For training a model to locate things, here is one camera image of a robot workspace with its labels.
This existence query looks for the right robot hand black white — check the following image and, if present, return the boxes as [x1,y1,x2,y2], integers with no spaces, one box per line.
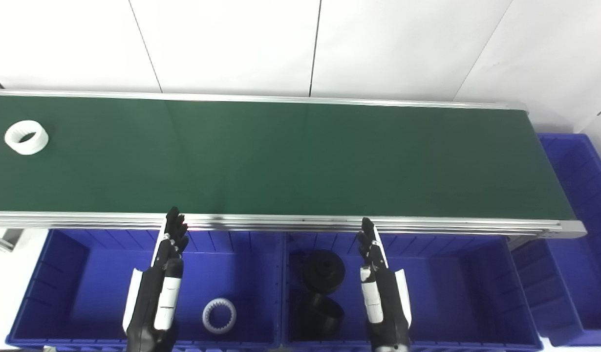
[357,218,412,352]

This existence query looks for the black round gear part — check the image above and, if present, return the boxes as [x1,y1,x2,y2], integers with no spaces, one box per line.
[295,292,345,342]
[302,249,346,295]

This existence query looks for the aluminium conveyor leg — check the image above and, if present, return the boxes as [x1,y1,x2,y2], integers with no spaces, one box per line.
[0,229,22,253]

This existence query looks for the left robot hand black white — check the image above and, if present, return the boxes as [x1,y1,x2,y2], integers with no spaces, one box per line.
[122,206,190,352]

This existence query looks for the green conveyor belt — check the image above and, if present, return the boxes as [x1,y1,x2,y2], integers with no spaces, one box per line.
[0,95,577,221]
[0,89,587,240]

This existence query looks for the blue plastic bin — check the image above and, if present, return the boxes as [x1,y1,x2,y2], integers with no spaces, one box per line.
[6,229,284,352]
[510,133,601,347]
[281,232,543,352]

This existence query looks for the white ring gear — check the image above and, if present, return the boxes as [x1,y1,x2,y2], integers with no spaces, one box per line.
[202,298,237,335]
[4,120,49,156]

